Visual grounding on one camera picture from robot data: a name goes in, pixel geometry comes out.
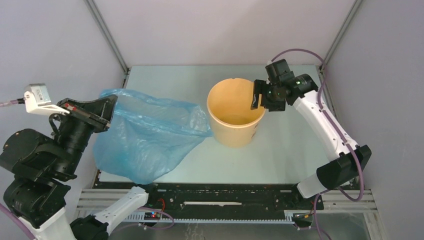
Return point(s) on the aluminium corner frame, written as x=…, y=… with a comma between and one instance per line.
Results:
x=343, y=30
x=104, y=30

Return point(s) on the aluminium corner frame left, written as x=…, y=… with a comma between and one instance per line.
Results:
x=104, y=30

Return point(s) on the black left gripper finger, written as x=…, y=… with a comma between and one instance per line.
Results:
x=94, y=112
x=99, y=124

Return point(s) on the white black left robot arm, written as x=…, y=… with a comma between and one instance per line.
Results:
x=42, y=165

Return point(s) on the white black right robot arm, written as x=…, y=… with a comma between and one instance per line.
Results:
x=347, y=159

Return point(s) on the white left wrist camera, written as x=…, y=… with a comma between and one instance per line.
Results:
x=38, y=97

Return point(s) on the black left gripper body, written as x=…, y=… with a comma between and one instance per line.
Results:
x=77, y=134

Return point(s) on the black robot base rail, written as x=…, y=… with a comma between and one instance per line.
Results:
x=213, y=202

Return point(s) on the blue plastic trash bag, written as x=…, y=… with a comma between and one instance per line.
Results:
x=148, y=137

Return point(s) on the aluminium corner frame right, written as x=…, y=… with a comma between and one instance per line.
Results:
x=343, y=30

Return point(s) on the small lit circuit board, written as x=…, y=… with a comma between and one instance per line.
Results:
x=152, y=216

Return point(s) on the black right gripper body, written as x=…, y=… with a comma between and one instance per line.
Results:
x=271, y=100

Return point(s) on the yellow printed trash bin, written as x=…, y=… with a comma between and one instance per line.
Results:
x=232, y=121

